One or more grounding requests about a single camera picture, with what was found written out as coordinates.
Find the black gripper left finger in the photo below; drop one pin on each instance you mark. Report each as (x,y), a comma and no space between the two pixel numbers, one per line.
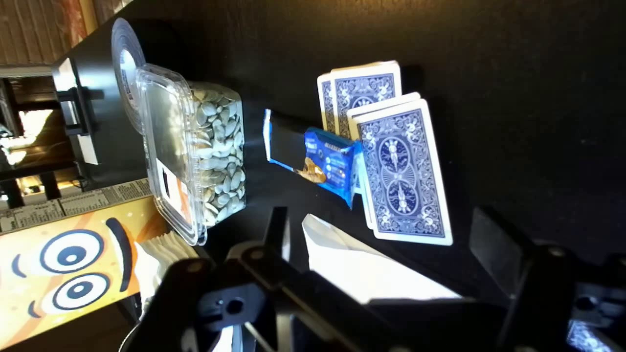
(261,305)

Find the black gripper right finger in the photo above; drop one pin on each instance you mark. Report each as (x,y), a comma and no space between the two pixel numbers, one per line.
(560,299)

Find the ten of spades playing card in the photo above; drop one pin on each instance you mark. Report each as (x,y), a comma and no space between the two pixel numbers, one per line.
(404,176)

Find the stack of white napkins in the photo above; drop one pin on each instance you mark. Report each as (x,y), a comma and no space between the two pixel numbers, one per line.
(159,260)

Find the white paper napkin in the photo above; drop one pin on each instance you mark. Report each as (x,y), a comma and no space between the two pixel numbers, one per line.
(365,266)

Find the blue snack bar wrapper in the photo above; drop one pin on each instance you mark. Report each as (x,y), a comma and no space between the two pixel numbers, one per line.
(326,162)

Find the clear plastic container of seeds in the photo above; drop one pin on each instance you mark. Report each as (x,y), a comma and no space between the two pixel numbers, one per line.
(216,149)

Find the cardboard box with cartoon face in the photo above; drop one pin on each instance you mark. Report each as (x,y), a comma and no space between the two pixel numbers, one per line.
(65,274)

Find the clear round plastic lid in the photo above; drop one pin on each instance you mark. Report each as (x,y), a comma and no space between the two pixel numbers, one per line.
(124,65)

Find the dark wooden furniture frame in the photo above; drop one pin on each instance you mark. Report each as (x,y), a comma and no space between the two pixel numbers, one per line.
(71,108)

